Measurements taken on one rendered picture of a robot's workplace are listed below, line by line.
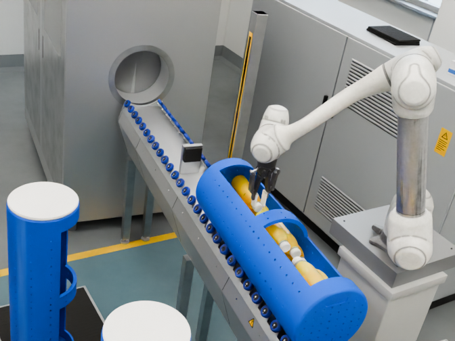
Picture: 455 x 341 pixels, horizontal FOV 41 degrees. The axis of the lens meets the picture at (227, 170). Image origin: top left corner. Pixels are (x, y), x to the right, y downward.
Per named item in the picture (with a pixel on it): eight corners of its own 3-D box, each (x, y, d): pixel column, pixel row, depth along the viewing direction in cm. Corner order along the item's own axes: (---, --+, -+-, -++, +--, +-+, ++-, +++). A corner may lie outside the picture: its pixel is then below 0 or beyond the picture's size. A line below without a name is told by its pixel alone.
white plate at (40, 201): (16, 224, 232) (17, 226, 232) (88, 212, 245) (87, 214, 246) (0, 187, 252) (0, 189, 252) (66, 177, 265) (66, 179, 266)
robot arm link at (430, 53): (382, 55, 219) (381, 67, 208) (431, 32, 212) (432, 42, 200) (397, 86, 223) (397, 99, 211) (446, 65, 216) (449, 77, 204)
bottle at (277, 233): (267, 206, 237) (290, 234, 223) (271, 218, 242) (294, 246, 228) (251, 215, 236) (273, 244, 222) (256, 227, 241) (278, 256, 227)
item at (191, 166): (197, 170, 310) (200, 143, 303) (200, 174, 307) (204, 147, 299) (178, 172, 306) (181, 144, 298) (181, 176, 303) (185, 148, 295)
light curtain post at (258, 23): (214, 281, 381) (263, 10, 299) (218, 287, 376) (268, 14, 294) (205, 283, 378) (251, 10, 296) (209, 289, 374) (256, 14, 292)
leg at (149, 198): (147, 236, 411) (156, 154, 381) (150, 241, 407) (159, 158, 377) (139, 237, 409) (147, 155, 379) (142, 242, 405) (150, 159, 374)
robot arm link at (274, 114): (260, 134, 245) (253, 147, 234) (267, 98, 237) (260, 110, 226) (286, 141, 243) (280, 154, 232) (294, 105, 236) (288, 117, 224)
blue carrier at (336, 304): (251, 206, 281) (257, 152, 267) (360, 343, 214) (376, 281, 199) (193, 218, 270) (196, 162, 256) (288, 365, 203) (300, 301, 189)
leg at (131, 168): (127, 239, 406) (135, 155, 375) (130, 243, 401) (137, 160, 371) (119, 239, 403) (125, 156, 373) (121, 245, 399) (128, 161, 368)
